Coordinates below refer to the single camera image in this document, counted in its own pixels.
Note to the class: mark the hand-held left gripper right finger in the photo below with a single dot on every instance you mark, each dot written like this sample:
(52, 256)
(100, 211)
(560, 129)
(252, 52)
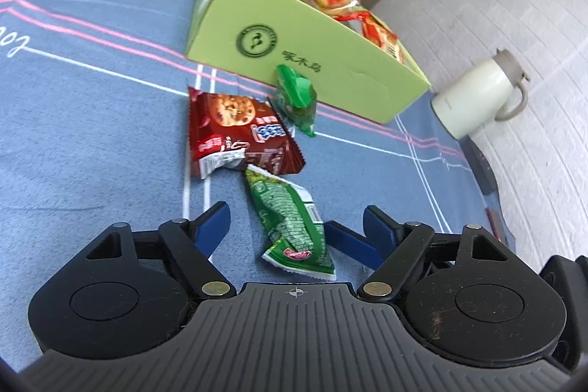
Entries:
(383, 226)

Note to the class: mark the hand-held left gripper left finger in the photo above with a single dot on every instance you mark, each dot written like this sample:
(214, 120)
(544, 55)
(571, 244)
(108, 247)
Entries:
(211, 226)

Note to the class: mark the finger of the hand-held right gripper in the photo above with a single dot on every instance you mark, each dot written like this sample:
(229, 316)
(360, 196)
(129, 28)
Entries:
(349, 242)

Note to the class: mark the green snack packet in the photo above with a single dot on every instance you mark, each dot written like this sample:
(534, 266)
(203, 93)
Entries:
(285, 217)

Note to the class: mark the dark red cookie packet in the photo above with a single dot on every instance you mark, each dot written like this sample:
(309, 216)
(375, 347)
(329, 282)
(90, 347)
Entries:
(229, 116)

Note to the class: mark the green candy packet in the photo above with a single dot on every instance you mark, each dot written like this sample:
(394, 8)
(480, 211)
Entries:
(296, 98)

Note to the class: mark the light green cardboard box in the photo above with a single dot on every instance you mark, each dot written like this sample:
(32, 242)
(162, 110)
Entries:
(321, 66)

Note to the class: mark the red smartphone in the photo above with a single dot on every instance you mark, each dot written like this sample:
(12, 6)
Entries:
(495, 222)

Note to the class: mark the black case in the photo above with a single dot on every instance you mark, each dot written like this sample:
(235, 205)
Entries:
(484, 171)

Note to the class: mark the white thermos jug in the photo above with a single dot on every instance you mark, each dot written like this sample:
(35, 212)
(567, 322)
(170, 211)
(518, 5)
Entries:
(468, 98)

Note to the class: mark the blue striped tablecloth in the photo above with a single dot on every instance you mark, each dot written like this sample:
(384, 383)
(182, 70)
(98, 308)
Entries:
(92, 121)

